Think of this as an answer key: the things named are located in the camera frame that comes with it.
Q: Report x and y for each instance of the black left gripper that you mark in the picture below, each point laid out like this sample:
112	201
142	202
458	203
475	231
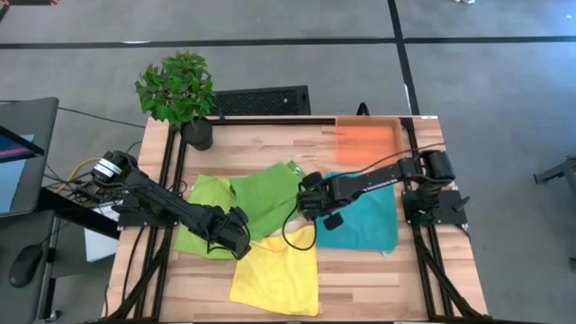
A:
222	234

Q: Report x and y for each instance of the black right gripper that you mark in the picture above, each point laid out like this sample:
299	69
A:
324	198

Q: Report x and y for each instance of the teal microfiber towel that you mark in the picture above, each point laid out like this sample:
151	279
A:
369	220

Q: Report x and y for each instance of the lime green microfiber towel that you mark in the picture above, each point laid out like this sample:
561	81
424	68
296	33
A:
202	198

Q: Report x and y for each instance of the yellow microfiber towel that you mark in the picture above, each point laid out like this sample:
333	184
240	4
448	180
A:
274	274

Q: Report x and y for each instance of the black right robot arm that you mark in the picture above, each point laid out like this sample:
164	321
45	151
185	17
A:
382	173

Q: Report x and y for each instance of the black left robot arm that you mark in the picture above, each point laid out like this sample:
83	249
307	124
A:
153	195

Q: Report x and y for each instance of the orange translucent plastic bin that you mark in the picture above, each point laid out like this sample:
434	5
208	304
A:
366	141

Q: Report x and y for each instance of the black plant pot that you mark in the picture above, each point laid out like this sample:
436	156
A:
198	135

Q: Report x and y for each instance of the white paper sheet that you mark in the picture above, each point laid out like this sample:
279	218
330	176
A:
101	243

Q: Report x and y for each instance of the black perforated panel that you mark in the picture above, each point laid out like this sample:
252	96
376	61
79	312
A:
261	101

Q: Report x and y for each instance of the green leafy small tree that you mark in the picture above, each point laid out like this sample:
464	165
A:
175	87

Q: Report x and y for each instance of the black computer mouse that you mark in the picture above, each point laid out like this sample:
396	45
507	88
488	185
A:
24	265

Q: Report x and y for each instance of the grey laptop with screen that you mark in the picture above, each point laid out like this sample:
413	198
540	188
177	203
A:
27	148

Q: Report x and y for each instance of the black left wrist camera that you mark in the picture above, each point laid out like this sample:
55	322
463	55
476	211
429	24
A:
238	215

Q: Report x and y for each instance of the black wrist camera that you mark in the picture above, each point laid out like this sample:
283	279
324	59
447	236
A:
238	215
311	180

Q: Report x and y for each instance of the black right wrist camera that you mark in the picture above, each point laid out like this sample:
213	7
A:
311	180

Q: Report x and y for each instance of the black aluminium extrusion frame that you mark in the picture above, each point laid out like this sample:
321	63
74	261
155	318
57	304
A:
270	121

